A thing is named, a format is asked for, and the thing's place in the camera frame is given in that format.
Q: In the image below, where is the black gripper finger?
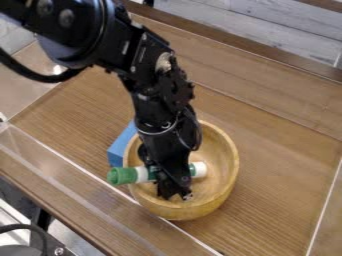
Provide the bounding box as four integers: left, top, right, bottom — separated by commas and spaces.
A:
157, 172, 192, 200

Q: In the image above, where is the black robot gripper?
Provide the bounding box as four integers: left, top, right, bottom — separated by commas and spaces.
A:
119, 46, 205, 183

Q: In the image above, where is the green Expo marker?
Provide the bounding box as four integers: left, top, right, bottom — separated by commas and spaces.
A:
107, 162, 208, 186

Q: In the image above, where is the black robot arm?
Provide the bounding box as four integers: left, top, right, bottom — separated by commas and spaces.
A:
0, 0, 202, 199

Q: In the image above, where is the brown wooden bowl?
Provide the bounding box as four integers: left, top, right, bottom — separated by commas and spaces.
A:
129, 120, 240, 221

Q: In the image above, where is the blue foam block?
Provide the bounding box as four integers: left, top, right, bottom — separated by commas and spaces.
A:
107, 122, 137, 167

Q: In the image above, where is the black metal stand base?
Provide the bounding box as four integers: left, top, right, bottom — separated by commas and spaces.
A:
29, 232, 77, 256

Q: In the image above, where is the clear acrylic tray wall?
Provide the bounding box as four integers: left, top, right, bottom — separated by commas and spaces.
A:
0, 123, 222, 256

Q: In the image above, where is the black cable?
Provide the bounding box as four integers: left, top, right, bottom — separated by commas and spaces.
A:
0, 225, 50, 256

